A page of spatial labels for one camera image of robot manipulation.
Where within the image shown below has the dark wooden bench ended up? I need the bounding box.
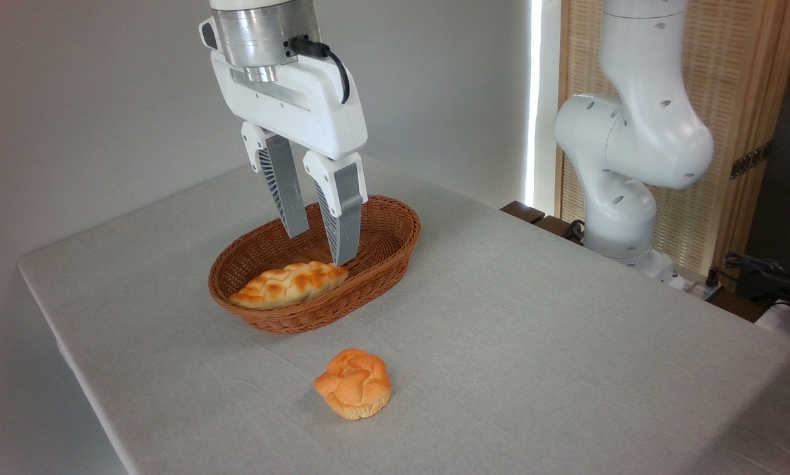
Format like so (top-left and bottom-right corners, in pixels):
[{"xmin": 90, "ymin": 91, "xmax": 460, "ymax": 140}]
[{"xmin": 501, "ymin": 201, "xmax": 586, "ymax": 246}]

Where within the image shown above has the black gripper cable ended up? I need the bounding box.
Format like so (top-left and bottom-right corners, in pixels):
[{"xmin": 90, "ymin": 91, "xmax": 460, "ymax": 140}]
[{"xmin": 289, "ymin": 36, "xmax": 351, "ymax": 105}]

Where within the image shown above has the long braided bread loaf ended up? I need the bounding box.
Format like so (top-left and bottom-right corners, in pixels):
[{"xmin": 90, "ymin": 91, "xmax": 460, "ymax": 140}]
[{"xmin": 229, "ymin": 261, "xmax": 349, "ymax": 311}]

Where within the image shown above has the round knotted bread roll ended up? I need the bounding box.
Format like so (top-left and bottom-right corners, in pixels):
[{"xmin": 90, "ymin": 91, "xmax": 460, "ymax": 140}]
[{"xmin": 314, "ymin": 348, "xmax": 392, "ymax": 421}]

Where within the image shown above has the grey tablecloth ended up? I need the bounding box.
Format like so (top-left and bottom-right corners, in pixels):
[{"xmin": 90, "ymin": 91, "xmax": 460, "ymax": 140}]
[{"xmin": 18, "ymin": 139, "xmax": 790, "ymax": 475}]

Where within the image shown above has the brown wicker basket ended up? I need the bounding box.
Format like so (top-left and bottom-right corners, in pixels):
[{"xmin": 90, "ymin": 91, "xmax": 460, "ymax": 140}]
[{"xmin": 208, "ymin": 195, "xmax": 421, "ymax": 334}]

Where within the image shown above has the black screen hinge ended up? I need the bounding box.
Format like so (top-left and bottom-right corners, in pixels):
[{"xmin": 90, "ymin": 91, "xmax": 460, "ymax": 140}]
[{"xmin": 730, "ymin": 140, "xmax": 773, "ymax": 180}]

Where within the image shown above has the white power strip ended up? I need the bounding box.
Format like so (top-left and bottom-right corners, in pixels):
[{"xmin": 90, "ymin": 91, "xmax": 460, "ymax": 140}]
[{"xmin": 683, "ymin": 280, "xmax": 725, "ymax": 303}]

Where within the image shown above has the black cable bundle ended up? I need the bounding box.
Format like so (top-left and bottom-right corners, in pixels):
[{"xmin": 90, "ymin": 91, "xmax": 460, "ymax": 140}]
[{"xmin": 723, "ymin": 253, "xmax": 790, "ymax": 311}]

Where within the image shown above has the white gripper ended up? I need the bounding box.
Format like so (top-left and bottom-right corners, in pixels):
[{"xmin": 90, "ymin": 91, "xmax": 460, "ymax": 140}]
[{"xmin": 199, "ymin": 18, "xmax": 369, "ymax": 267}]

